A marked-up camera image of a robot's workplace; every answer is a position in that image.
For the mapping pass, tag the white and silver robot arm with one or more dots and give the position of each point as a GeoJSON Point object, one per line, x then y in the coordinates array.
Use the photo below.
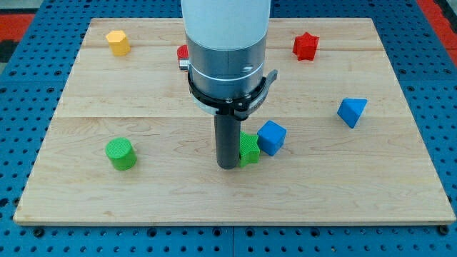
{"type": "Point", "coordinates": [226, 41]}

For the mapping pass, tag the red block behind arm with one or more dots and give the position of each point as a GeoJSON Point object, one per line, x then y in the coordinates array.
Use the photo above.
{"type": "Point", "coordinates": [183, 57]}

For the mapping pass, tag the blue cube block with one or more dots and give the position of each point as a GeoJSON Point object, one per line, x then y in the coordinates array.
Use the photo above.
{"type": "Point", "coordinates": [271, 137]}

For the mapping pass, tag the blue triangle block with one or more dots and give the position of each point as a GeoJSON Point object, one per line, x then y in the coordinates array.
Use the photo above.
{"type": "Point", "coordinates": [350, 110]}

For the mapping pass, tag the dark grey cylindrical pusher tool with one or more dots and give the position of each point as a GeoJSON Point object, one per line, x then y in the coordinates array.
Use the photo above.
{"type": "Point", "coordinates": [227, 135]}

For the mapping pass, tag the green star block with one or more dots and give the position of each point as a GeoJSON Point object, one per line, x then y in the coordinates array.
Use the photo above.
{"type": "Point", "coordinates": [249, 152]}

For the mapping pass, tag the wooden board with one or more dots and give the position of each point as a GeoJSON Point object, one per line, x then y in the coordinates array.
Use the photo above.
{"type": "Point", "coordinates": [326, 173]}

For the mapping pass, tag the green cylinder block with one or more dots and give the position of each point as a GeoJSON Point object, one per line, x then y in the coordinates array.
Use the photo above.
{"type": "Point", "coordinates": [121, 153]}

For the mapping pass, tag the red star block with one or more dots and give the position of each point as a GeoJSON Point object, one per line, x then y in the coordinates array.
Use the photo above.
{"type": "Point", "coordinates": [305, 46]}

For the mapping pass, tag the yellow hexagon block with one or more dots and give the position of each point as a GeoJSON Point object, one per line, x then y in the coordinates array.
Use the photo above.
{"type": "Point", "coordinates": [118, 42]}

